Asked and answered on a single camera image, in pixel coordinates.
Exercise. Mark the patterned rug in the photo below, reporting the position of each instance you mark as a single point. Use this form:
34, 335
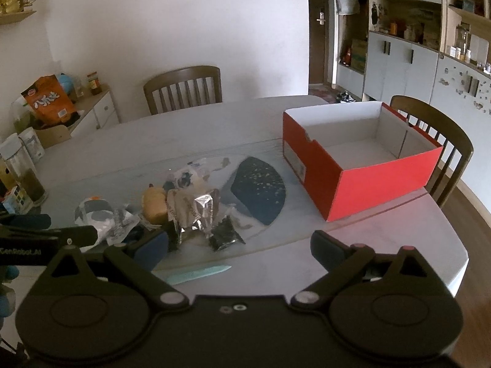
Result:
322, 92

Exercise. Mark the clear storage jar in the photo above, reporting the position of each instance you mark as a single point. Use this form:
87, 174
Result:
23, 172

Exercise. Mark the pair of sneakers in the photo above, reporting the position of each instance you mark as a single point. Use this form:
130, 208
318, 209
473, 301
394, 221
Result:
347, 97

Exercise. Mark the silver foil packet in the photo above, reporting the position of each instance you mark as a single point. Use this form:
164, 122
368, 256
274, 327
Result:
195, 214

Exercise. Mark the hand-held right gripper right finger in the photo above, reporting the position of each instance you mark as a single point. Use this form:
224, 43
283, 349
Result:
326, 249

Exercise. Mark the white canister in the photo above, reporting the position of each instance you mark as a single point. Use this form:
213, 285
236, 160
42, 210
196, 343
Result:
32, 143

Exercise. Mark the wooden chair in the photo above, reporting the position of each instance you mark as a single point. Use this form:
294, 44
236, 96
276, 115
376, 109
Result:
456, 138
180, 74

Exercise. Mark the yellow squeeze toy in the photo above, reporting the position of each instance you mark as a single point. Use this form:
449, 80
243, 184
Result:
155, 207

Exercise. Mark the teal plastic stick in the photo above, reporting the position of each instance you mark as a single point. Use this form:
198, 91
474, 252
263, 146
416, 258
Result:
203, 273

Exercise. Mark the hanging tote bag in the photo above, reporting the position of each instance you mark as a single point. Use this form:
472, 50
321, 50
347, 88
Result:
347, 4

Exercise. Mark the white desktop table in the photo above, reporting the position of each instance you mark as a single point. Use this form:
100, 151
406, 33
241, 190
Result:
191, 130

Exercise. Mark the white sideboard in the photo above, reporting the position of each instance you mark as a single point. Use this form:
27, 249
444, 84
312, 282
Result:
101, 109

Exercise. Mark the blue globe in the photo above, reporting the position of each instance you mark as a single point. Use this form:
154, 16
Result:
66, 81

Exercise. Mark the wooden wall shelf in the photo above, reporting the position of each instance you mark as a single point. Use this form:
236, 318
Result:
15, 17

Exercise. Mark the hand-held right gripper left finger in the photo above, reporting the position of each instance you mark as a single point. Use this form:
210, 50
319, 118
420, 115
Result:
151, 249

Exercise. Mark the white wall cabinet unit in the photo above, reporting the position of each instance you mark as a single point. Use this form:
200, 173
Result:
399, 69

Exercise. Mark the brown glass jar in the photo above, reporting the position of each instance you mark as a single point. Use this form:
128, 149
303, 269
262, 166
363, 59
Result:
94, 84

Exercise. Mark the brown door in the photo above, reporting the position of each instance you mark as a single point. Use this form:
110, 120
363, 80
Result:
316, 53

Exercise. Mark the red cardboard box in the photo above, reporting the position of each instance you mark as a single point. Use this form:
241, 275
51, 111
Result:
368, 188

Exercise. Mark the orange snack bag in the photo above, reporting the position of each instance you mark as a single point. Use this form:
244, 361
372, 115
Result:
48, 101

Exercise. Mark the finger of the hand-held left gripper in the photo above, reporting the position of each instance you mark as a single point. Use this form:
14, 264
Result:
30, 220
76, 234

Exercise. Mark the black snack packet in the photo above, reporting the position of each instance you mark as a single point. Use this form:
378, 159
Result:
226, 235

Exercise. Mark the white blue snack packet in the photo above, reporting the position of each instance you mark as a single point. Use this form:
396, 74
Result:
96, 211

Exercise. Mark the clear bun packet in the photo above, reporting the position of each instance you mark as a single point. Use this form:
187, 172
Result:
188, 176

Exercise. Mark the person's left hand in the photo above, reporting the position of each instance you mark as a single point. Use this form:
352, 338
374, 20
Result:
9, 272

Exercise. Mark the small colourful box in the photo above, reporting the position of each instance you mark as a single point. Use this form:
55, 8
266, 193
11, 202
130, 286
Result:
15, 199

